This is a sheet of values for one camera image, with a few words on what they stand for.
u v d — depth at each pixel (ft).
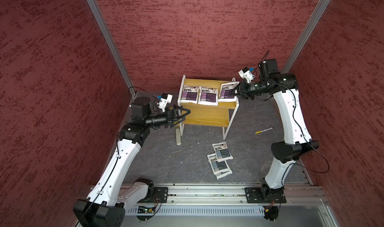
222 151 2.87
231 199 2.39
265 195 2.18
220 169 2.65
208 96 2.37
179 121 2.16
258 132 3.20
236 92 2.23
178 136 3.02
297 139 1.49
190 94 2.38
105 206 1.19
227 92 2.31
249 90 1.99
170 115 1.83
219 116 2.91
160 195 2.45
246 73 2.15
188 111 1.96
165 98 2.03
